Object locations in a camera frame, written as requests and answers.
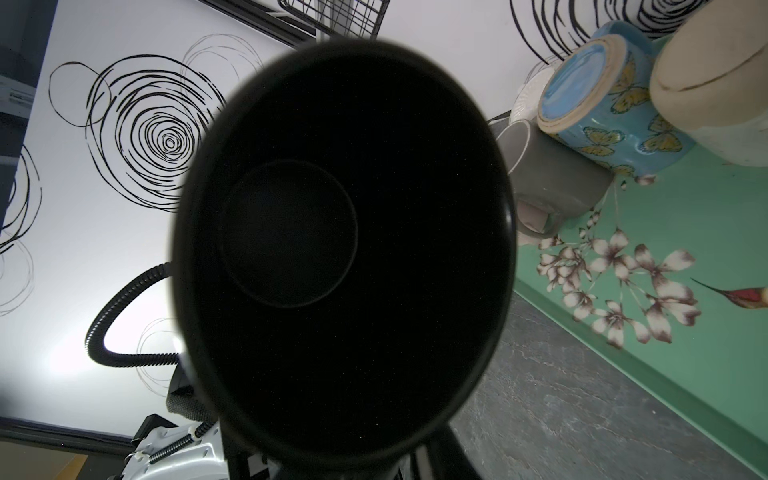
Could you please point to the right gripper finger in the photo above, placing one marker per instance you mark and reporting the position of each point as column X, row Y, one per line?
column 447, row 458

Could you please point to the black mug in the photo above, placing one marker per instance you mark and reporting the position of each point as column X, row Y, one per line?
column 343, row 258

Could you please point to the green floral tray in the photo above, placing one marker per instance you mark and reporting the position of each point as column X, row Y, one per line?
column 666, row 278

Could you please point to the grey brown mug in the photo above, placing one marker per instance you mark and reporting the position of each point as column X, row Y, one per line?
column 551, row 183

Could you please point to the white mug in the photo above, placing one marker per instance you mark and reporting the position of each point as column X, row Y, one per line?
column 526, row 103

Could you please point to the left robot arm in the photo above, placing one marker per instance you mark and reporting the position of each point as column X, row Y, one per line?
column 97, row 351

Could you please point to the blue mug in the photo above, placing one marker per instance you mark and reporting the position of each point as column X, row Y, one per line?
column 598, row 103

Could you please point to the speckled cream mug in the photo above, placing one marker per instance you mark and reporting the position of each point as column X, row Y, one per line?
column 710, row 80

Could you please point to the black wire basket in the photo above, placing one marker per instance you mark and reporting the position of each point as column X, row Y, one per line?
column 348, row 18

